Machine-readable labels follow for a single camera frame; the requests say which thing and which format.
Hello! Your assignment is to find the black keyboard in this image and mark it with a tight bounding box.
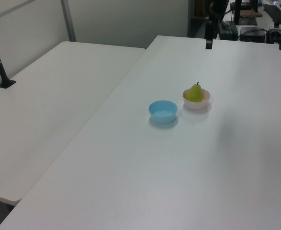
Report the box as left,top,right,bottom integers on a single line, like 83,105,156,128
262,4,281,24

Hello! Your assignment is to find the brown wooden board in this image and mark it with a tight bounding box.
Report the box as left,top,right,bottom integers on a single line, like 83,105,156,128
230,9,263,18

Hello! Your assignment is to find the grey partition post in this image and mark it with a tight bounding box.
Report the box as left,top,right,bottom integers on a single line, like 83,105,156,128
60,0,77,43

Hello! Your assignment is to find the pink plastic bowl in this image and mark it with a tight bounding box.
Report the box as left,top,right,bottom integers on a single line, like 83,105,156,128
182,88,214,110

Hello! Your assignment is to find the grey control box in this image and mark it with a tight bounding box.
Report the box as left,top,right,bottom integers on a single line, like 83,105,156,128
267,28,281,44

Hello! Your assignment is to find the white side table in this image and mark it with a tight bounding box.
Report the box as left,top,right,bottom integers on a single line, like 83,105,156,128
0,41,147,206

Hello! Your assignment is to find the black jointed clamp stand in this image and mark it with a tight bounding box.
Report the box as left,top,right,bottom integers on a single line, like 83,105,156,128
204,0,229,50

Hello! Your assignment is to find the black monitor pole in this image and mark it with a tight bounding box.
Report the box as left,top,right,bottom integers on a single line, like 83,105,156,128
233,0,243,26

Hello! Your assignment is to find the green pear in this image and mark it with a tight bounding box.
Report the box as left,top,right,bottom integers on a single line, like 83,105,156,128
186,81,203,103

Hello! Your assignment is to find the green and black device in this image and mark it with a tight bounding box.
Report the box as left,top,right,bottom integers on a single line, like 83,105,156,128
218,21,238,40

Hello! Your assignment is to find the light blue plastic bowl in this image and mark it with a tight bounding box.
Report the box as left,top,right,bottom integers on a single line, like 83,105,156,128
148,100,178,125

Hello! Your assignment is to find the black computer box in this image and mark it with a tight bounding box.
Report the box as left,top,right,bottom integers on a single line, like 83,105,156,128
239,26,268,43

